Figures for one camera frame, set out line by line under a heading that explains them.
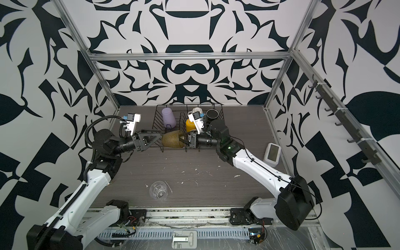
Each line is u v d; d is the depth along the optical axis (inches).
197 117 24.9
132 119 23.5
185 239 26.5
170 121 39.1
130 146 23.4
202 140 24.5
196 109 40.1
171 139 24.1
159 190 32.4
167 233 28.1
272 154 34.5
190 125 37.7
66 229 15.5
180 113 42.2
